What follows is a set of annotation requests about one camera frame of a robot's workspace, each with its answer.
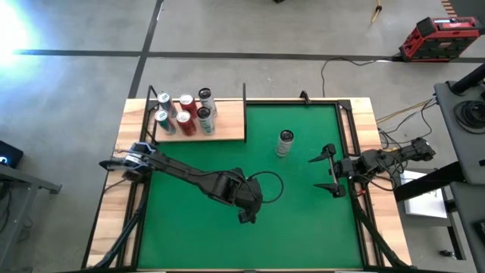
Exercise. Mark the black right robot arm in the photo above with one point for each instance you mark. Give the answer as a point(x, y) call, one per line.
point(394, 157)

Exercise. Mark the white Celsius can orange print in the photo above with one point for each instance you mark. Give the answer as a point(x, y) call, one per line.
point(285, 144)

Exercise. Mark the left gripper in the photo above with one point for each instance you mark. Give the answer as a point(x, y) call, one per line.
point(250, 210)

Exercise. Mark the wooden shelf board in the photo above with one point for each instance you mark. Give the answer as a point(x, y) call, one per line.
point(231, 125)

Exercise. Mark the grey equipment cart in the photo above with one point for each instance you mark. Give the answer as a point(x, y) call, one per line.
point(447, 113)

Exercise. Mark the teal Red Bull can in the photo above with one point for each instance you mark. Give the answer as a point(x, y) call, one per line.
point(166, 123)
point(168, 104)

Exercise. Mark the green table mat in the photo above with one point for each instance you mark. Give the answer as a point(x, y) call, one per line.
point(288, 235)

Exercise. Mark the grey bench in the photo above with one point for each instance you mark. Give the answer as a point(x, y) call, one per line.
point(22, 178)

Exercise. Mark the white sheet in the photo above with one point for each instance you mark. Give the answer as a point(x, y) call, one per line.
point(428, 204)

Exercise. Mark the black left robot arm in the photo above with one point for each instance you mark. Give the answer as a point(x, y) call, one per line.
point(182, 172)

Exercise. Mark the white Celsius Arctic can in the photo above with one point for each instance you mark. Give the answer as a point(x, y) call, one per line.
point(206, 121)
point(208, 101)

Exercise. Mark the black box with light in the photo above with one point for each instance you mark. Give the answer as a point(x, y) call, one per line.
point(9, 153)

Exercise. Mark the black metal shelf frame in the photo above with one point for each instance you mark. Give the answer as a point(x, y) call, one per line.
point(245, 113)

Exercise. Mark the red tool box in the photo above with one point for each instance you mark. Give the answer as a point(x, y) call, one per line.
point(439, 41)

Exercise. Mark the red Coca-Cola can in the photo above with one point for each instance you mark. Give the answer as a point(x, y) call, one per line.
point(189, 105)
point(186, 124)

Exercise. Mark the black table border frame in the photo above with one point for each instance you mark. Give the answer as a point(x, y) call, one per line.
point(346, 107)

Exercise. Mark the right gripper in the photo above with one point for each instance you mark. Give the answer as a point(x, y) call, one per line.
point(343, 168)

